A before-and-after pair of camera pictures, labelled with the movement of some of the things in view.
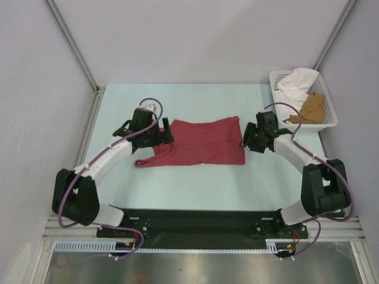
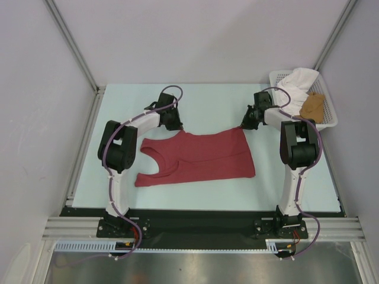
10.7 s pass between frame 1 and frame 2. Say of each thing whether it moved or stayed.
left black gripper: moved
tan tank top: stayed
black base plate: stayed
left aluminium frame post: stayed
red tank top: moved
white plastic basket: stayed
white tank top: stayed
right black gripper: moved
